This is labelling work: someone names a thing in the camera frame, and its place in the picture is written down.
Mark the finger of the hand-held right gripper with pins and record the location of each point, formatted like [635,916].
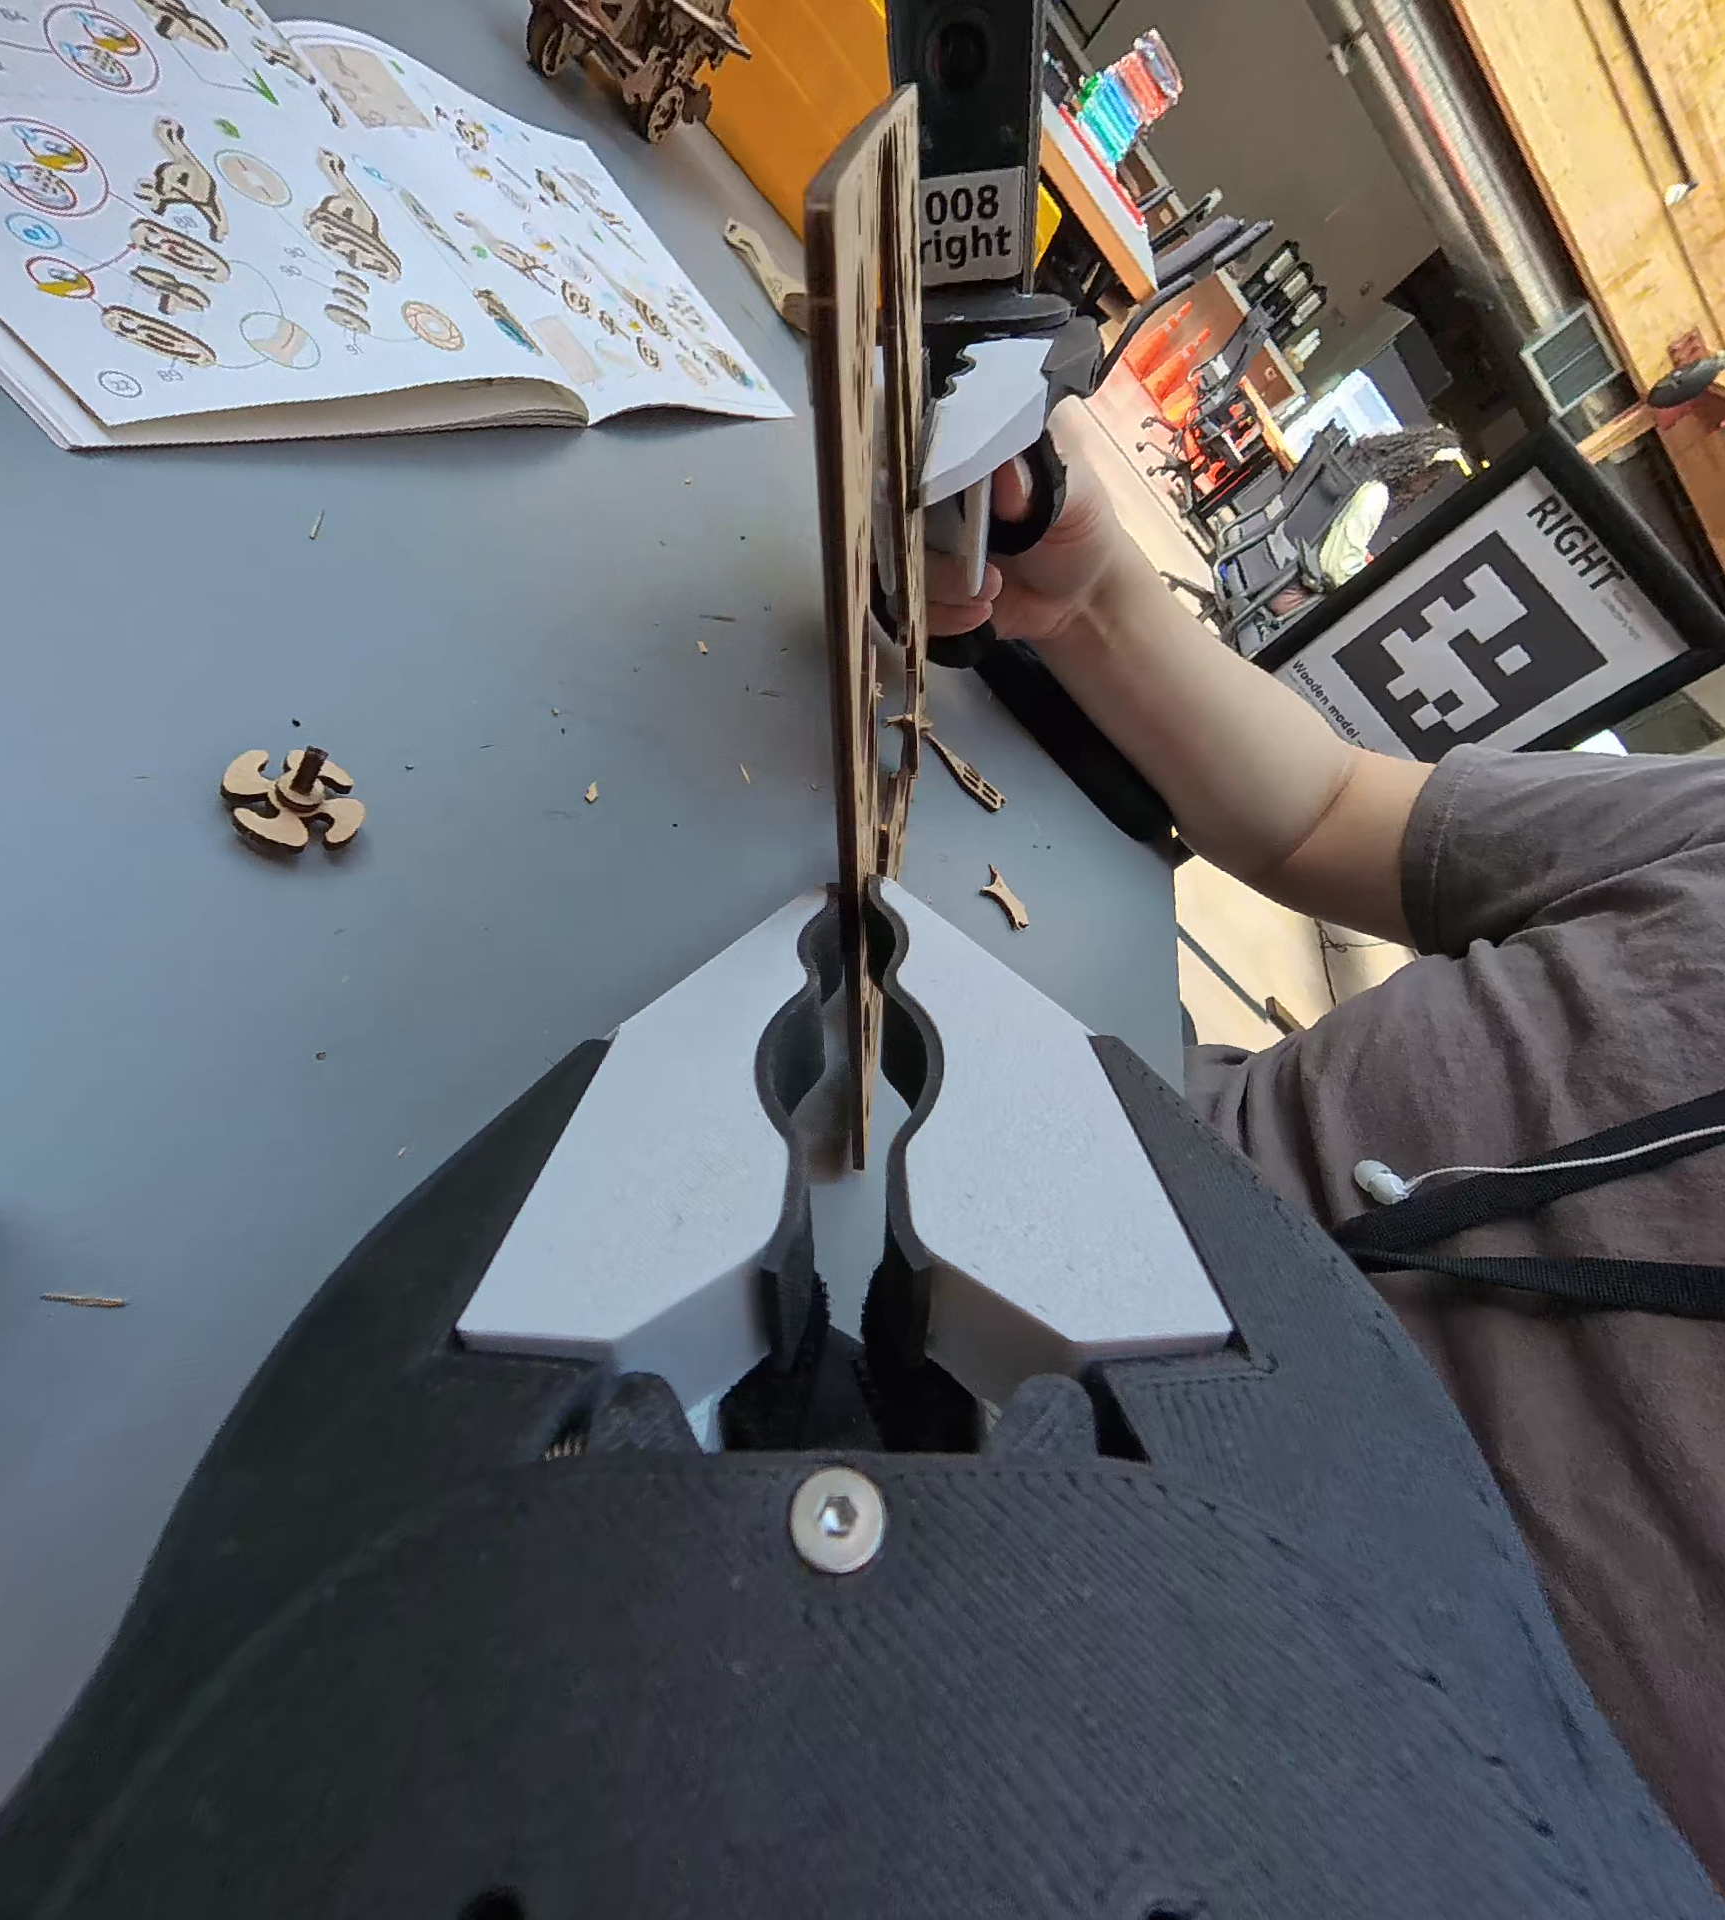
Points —
[989,428]

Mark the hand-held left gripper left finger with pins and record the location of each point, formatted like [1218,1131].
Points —
[653,1201]

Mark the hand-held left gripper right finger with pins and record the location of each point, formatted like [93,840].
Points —
[1043,1201]

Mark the laser-cut wooden parts sheet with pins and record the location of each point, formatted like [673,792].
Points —
[840,525]

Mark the small hooked wooden part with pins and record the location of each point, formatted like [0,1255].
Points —
[765,270]

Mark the person's right forearm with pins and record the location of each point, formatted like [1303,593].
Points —
[1221,720]

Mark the assembled wooden gear model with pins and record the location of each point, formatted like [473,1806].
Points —
[637,60]

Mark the person's right hand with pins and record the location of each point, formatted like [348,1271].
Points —
[1058,578]

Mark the row of colourful bottles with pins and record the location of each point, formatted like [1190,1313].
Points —
[1125,99]

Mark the row of black office chairs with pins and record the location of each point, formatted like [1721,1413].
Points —
[1251,421]

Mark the small curved wooden part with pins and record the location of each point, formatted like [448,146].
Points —
[1006,901]

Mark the yellow plastic bin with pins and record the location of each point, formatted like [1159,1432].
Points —
[788,91]

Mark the long slotted wooden strip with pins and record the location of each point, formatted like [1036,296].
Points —
[967,780]

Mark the framed black white marker sign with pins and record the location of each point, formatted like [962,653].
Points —
[1477,645]

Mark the thin wood splinter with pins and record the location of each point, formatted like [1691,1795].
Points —
[83,1298]

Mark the illustrated instruction booklet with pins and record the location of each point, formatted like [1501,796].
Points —
[352,300]

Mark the black round ceiling lamp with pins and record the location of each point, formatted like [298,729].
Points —
[1688,383]

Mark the silver ventilation duct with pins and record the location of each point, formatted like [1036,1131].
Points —
[1432,134]

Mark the wall air vent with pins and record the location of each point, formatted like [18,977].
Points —
[1567,352]

